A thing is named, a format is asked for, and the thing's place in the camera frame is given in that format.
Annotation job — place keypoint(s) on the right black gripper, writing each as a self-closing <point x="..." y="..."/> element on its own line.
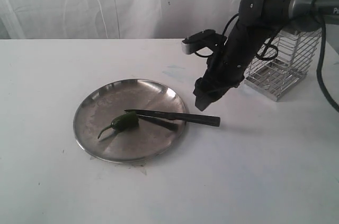
<point x="227" y="69"/>

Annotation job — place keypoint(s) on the wire metal utensil holder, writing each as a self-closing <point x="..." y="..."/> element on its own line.
<point x="275" y="78"/>

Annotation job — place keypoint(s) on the round steel plate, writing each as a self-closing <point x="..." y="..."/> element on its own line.
<point x="150" y="138"/>

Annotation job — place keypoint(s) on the black handled kitchen knife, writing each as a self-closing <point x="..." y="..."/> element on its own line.
<point x="193" y="118"/>

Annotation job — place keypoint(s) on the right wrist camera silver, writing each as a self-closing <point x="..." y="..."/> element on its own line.
<point x="204" y="39"/>

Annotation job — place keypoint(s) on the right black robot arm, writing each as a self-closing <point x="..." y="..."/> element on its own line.
<point x="300" y="15"/>

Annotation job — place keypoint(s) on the green jalapeno pepper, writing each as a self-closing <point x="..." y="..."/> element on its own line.
<point x="123" y="122"/>

